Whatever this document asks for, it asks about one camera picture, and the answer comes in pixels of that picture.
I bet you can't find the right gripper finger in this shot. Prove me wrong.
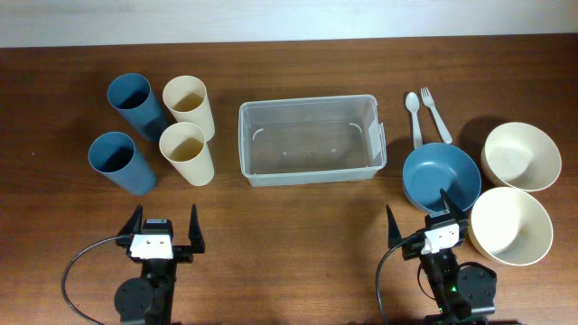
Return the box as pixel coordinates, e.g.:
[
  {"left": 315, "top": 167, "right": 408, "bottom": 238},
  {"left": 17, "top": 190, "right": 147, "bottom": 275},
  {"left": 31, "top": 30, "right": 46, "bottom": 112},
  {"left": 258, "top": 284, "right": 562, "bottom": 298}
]
[
  {"left": 440, "top": 189, "right": 469, "bottom": 226},
  {"left": 387, "top": 206, "right": 402, "bottom": 248}
]

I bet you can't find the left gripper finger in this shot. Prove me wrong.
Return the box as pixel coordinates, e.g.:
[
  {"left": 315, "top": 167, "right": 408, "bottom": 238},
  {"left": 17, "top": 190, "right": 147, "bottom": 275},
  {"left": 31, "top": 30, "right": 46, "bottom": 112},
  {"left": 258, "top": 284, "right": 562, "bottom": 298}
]
[
  {"left": 116, "top": 205, "right": 143, "bottom": 246},
  {"left": 188, "top": 204, "right": 205, "bottom": 254}
]

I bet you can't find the blue bowl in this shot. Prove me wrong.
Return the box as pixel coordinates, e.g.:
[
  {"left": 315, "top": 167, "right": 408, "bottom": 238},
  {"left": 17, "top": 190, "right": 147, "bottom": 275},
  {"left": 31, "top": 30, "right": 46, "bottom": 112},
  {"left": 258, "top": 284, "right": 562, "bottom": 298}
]
[{"left": 402, "top": 143, "right": 482, "bottom": 213}]

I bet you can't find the cream bowl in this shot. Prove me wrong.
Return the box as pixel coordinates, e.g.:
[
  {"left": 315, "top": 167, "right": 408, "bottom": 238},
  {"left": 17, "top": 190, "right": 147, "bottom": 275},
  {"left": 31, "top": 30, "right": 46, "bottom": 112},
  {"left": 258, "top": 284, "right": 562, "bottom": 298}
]
[
  {"left": 468, "top": 187, "right": 554, "bottom": 266},
  {"left": 480, "top": 122, "right": 562, "bottom": 192}
]

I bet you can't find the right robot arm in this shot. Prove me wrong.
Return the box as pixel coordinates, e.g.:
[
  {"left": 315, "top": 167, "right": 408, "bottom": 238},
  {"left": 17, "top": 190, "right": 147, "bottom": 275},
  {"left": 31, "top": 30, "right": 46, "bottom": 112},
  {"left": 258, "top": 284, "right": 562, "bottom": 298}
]
[{"left": 376, "top": 190, "right": 497, "bottom": 324}]

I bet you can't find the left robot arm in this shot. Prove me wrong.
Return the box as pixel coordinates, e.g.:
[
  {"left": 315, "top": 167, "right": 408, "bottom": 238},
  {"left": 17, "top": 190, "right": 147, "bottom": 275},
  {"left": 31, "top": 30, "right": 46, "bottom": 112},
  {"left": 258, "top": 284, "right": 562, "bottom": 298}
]
[{"left": 114, "top": 206, "right": 205, "bottom": 324}]

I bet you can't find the clear plastic container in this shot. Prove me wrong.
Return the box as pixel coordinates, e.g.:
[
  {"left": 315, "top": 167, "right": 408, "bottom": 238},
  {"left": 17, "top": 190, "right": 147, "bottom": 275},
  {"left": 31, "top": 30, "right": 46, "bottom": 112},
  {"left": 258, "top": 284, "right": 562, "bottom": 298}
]
[{"left": 238, "top": 94, "right": 387, "bottom": 187}]

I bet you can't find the blue cup front left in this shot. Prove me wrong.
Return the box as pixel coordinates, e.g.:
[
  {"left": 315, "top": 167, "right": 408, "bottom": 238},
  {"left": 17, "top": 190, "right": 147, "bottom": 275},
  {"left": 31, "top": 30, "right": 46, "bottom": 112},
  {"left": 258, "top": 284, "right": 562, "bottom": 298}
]
[{"left": 89, "top": 131, "right": 156, "bottom": 196}]

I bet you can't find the blue cup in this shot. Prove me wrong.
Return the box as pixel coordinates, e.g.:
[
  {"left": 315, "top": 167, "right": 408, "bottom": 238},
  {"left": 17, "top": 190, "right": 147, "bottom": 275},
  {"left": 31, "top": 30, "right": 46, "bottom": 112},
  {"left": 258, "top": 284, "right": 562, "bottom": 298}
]
[
  {"left": 107, "top": 73, "right": 168, "bottom": 143},
  {"left": 89, "top": 131, "right": 156, "bottom": 196}
]

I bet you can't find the cream cup front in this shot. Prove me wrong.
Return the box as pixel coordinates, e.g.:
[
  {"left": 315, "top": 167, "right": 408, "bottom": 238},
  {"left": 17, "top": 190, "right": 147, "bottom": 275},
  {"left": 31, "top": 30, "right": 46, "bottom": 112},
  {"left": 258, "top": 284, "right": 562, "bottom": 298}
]
[{"left": 159, "top": 122, "right": 215, "bottom": 187}]

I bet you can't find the cream cup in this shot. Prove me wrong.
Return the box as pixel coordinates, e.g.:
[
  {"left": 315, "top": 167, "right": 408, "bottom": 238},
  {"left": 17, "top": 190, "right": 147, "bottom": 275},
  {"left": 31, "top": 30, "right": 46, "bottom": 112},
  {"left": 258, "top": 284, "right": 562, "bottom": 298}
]
[
  {"left": 163, "top": 75, "right": 215, "bottom": 141},
  {"left": 159, "top": 122, "right": 215, "bottom": 187}
]

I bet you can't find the white plastic fork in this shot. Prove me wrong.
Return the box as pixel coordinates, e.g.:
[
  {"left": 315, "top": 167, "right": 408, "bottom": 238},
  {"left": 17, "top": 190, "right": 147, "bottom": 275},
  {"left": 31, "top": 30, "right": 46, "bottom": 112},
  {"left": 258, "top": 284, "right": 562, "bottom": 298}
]
[{"left": 420, "top": 87, "right": 452, "bottom": 144}]

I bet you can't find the white plastic spoon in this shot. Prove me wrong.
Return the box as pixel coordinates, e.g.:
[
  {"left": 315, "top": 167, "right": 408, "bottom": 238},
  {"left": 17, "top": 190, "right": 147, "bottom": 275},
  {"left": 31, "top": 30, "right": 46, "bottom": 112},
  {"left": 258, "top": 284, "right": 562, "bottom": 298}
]
[{"left": 405, "top": 92, "right": 423, "bottom": 149}]

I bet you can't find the blue cup back left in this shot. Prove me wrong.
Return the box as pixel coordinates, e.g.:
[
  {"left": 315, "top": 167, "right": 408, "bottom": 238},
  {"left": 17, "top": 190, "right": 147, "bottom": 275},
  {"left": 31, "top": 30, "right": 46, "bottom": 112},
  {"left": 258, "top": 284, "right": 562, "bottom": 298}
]
[{"left": 107, "top": 73, "right": 168, "bottom": 143}]

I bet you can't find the cream cup back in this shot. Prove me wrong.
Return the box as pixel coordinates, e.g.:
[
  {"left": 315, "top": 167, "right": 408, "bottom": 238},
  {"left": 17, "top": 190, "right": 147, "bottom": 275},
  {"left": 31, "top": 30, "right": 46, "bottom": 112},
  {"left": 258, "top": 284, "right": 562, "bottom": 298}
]
[{"left": 163, "top": 75, "right": 215, "bottom": 141}]

